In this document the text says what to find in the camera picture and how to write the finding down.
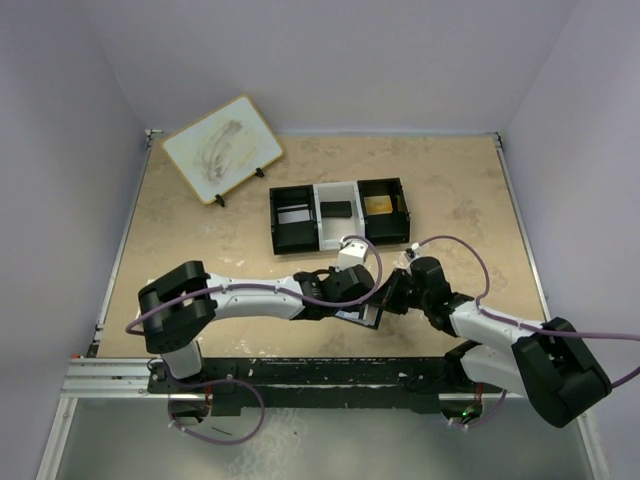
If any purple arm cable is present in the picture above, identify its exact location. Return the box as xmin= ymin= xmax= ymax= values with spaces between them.
xmin=412 ymin=235 xmax=640 ymax=389
xmin=124 ymin=234 xmax=384 ymax=335

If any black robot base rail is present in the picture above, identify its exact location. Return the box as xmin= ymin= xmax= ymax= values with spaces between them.
xmin=147 ymin=344 xmax=506 ymax=417

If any yellow-framed whiteboard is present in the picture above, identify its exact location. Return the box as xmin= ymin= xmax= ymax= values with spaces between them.
xmin=161 ymin=95 xmax=284 ymax=205

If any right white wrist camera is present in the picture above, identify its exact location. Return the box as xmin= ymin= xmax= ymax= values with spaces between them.
xmin=405 ymin=242 xmax=421 ymax=264

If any silver card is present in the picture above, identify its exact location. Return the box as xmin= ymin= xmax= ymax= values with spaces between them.
xmin=277 ymin=204 xmax=312 ymax=225
xmin=335 ymin=310 xmax=361 ymax=322

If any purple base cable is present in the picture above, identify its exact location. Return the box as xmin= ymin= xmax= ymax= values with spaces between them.
xmin=447 ymin=387 xmax=509 ymax=432
xmin=167 ymin=378 xmax=266 ymax=445

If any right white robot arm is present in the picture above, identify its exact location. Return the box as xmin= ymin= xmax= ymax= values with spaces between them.
xmin=368 ymin=257 xmax=613 ymax=428

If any gold card in tray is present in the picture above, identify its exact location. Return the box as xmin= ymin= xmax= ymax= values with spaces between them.
xmin=363 ymin=195 xmax=406 ymax=216

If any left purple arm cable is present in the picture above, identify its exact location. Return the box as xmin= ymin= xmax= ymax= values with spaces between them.
xmin=124 ymin=234 xmax=384 ymax=335

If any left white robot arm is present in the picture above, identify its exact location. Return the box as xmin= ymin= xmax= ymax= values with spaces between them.
xmin=138 ymin=261 xmax=380 ymax=380

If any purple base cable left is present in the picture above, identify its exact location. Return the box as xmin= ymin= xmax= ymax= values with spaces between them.
xmin=167 ymin=378 xmax=266 ymax=445

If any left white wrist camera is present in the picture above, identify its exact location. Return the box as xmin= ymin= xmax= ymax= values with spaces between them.
xmin=335 ymin=237 xmax=369 ymax=270

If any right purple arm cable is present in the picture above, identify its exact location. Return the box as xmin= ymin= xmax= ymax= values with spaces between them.
xmin=412 ymin=235 xmax=640 ymax=389

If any black leather card holder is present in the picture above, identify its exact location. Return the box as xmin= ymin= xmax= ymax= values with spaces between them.
xmin=341 ymin=305 xmax=384 ymax=330

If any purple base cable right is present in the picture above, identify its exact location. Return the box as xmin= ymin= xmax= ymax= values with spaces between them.
xmin=447 ymin=387 xmax=509 ymax=432

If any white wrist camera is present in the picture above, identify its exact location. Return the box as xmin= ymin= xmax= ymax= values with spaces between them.
xmin=335 ymin=237 xmax=369 ymax=270
xmin=405 ymin=242 xmax=421 ymax=264

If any silver card in tray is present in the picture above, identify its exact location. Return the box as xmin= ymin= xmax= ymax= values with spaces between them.
xmin=277 ymin=204 xmax=312 ymax=225

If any black and white tray organizer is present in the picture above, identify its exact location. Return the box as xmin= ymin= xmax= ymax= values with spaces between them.
xmin=269 ymin=178 xmax=411 ymax=255

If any black card in tray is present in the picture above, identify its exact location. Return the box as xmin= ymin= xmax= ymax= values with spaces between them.
xmin=320 ymin=201 xmax=353 ymax=219

